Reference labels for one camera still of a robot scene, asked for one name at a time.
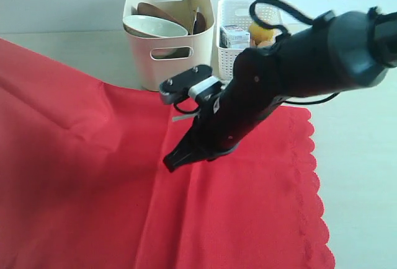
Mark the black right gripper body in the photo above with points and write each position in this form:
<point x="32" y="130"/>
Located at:
<point x="227" y="117"/>

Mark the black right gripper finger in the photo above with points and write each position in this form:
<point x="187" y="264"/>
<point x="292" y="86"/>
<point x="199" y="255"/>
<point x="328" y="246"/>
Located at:
<point x="197" y="155"/>
<point x="185" y="152"/>

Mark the brown egg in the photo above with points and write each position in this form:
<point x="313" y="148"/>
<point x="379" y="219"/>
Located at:
<point x="265" y="43"/>

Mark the yellow lemon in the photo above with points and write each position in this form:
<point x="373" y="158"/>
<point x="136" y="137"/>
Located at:
<point x="259" y="34"/>

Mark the white blue milk carton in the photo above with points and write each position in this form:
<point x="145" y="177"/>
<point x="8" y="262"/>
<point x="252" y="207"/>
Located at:
<point x="234" y="37"/>

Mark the brown wooden spoon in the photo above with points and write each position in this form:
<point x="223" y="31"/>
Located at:
<point x="200" y="24"/>

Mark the red table cloth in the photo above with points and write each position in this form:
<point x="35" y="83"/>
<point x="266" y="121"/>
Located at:
<point x="83" y="184"/>

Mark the pale green ceramic bowl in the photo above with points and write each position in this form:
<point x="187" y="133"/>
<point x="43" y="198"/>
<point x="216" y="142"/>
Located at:
<point x="152" y="27"/>

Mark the brown wooden plate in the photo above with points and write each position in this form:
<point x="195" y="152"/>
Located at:
<point x="144" y="8"/>

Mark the wooden chopstick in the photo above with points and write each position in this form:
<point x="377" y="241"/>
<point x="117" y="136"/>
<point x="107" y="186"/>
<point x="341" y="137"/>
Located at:
<point x="192" y="17"/>

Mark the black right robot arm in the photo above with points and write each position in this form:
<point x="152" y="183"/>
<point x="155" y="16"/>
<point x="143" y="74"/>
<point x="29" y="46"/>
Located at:
<point x="335" y="54"/>

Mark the white perforated plastic basket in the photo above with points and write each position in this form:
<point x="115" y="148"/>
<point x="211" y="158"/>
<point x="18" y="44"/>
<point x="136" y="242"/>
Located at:
<point x="232" y="12"/>

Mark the cream plastic bin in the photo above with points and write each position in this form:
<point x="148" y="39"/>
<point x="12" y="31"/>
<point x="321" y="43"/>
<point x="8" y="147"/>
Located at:
<point x="157" y="59"/>

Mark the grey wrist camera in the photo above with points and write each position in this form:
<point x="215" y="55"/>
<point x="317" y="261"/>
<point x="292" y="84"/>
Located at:
<point x="196" y="83"/>

